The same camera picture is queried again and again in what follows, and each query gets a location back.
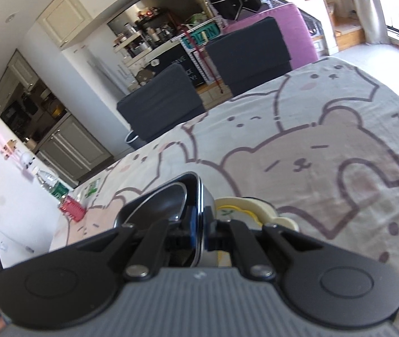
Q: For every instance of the green packet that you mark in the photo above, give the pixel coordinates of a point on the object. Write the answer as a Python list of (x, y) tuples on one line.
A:
[(93, 187)]

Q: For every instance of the teal sign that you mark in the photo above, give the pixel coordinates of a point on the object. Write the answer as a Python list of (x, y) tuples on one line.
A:
[(201, 35)]

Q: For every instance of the square steel bowl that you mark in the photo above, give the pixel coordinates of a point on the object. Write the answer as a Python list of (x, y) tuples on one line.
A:
[(208, 203)]

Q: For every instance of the bear print tablecloth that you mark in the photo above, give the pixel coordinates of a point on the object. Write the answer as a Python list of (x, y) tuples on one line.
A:
[(325, 147)]

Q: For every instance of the cream upper cabinet door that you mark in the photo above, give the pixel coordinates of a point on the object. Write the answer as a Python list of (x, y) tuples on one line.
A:
[(67, 17)]

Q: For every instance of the white perforated rack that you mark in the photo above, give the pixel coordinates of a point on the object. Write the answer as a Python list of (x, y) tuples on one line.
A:
[(199, 66)]

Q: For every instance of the beige curtain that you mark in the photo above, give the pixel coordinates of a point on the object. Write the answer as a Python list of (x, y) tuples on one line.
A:
[(369, 7)]

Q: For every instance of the small grey trash can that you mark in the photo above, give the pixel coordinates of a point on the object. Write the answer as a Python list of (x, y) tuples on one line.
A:
[(135, 141)]

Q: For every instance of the red drink can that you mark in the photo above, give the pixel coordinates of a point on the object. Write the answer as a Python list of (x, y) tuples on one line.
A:
[(73, 210)]

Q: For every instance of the shelf with bottles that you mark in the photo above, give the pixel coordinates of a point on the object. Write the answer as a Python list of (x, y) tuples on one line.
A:
[(146, 35)]

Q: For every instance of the purple chair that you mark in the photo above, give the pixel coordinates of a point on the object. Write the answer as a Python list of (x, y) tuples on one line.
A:
[(301, 35)]

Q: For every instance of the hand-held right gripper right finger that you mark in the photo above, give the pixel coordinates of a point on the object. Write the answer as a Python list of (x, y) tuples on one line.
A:
[(220, 235)]

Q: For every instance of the white plush toy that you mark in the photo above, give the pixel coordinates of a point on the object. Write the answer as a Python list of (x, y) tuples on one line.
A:
[(28, 159)]

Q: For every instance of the round steel bowl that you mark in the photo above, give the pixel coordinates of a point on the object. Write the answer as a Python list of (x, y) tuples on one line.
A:
[(157, 203)]

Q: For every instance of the dark fabric chair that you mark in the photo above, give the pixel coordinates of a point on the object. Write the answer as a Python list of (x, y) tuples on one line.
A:
[(252, 56), (160, 105)]

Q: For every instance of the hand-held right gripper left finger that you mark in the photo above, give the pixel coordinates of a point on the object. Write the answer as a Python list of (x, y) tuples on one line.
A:
[(178, 240)]

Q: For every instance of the clear plastic water bottle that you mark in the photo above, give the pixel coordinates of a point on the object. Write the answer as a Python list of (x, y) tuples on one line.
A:
[(50, 182)]

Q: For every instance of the grey kitchen cabinet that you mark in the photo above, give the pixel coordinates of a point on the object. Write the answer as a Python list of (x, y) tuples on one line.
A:
[(76, 151)]

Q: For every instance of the staircase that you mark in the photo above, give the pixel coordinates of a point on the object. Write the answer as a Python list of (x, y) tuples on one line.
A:
[(329, 14)]

